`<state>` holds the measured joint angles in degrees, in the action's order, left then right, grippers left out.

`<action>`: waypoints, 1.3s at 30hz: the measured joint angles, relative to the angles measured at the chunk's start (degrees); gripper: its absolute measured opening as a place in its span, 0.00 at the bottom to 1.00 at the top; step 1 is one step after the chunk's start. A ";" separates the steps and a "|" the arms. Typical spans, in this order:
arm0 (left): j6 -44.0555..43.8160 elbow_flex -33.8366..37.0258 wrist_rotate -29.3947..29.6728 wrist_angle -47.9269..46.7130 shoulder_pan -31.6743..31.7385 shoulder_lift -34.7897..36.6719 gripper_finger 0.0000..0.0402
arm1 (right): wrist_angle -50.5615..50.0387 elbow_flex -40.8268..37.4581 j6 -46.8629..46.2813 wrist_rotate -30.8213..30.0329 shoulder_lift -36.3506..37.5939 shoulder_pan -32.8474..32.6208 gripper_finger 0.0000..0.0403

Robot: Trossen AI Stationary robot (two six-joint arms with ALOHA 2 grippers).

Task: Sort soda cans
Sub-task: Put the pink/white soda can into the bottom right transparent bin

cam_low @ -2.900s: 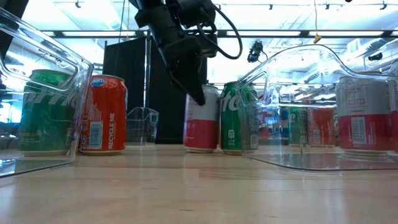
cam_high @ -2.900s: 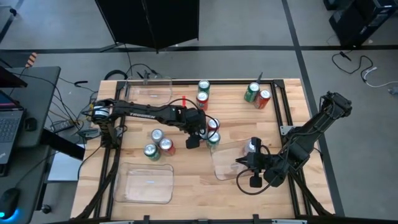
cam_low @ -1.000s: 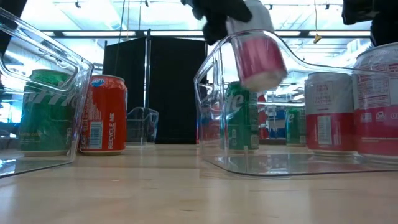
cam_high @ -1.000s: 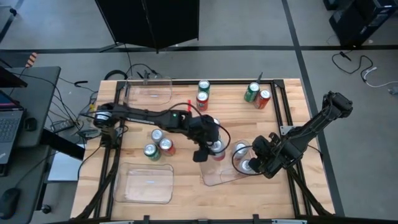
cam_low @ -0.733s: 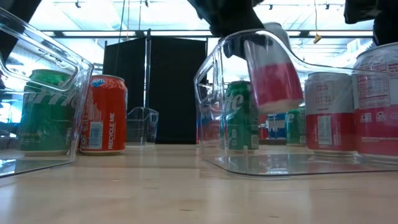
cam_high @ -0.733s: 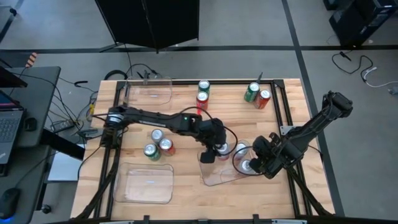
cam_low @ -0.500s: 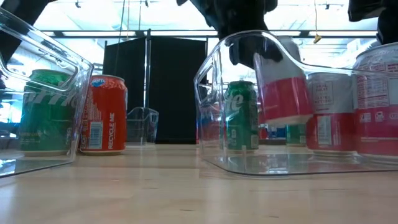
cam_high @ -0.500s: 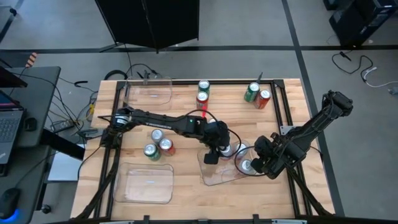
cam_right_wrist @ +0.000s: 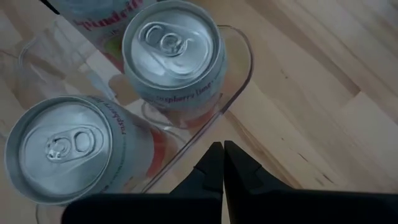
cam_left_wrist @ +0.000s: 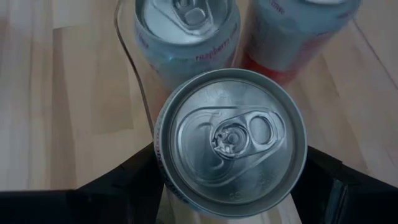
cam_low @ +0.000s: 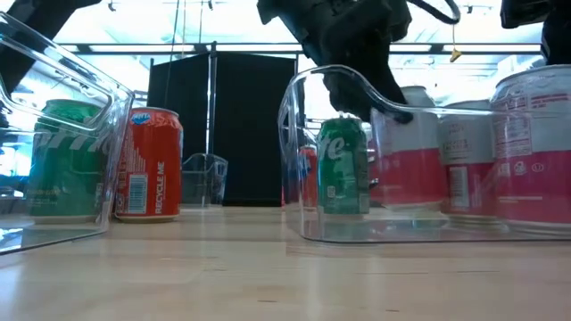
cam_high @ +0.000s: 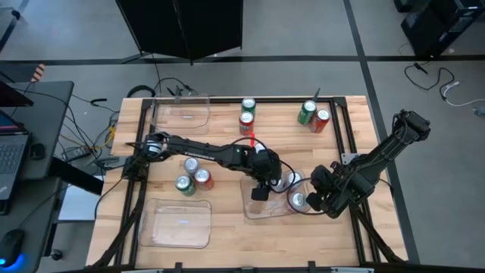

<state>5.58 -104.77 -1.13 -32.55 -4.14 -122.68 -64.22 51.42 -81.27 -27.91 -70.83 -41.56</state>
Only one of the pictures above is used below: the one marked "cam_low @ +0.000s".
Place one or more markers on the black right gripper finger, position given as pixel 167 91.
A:
pixel 357 93

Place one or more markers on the green soda can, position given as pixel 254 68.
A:
pixel 343 178
pixel 67 178

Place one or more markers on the silver pink soda can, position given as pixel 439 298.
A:
pixel 466 169
pixel 415 169
pixel 533 156

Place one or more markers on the black overhead beam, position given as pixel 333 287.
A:
pixel 134 47

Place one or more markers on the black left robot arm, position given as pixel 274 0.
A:
pixel 35 18

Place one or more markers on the black backdrop panel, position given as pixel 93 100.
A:
pixel 254 134

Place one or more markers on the clear plastic bin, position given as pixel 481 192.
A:
pixel 205 178
pixel 401 232
pixel 13 67

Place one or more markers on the yellow hanging hook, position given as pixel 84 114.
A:
pixel 455 55

